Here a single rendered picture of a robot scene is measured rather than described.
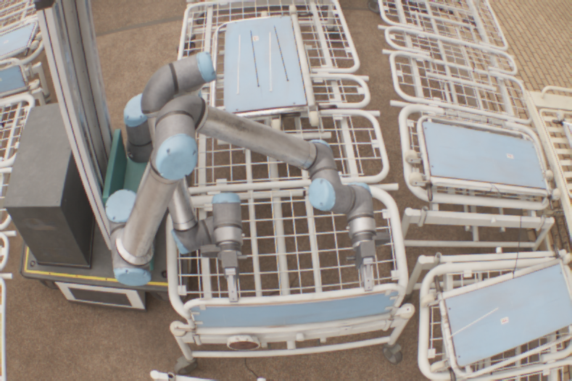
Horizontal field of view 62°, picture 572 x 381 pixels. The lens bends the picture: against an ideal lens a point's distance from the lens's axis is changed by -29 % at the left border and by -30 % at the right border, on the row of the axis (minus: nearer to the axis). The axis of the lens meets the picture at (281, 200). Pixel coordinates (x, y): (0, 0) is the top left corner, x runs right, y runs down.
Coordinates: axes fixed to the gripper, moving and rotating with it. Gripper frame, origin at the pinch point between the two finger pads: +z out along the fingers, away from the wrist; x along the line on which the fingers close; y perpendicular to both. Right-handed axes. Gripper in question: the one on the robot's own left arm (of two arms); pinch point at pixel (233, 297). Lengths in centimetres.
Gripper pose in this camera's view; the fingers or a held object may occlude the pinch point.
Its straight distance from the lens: 197.3
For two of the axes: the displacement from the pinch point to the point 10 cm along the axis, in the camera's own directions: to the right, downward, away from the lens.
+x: -0.3, 4.0, 9.2
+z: 0.8, 9.1, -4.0
